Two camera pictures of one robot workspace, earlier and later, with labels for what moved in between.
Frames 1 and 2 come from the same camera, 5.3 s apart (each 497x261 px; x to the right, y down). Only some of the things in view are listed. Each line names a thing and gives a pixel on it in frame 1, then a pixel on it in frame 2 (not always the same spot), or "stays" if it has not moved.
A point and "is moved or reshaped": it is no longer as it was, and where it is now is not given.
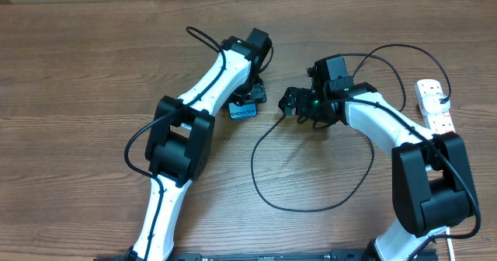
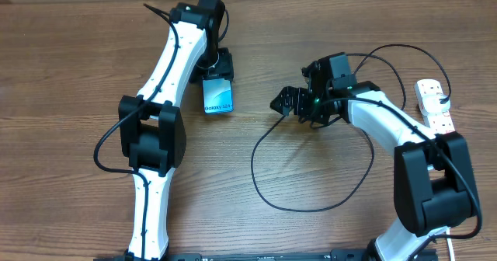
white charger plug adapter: (432, 105) stays
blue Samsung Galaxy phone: (237, 111) is moved or reshaped
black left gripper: (256, 95) to (224, 70)
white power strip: (437, 123) stays
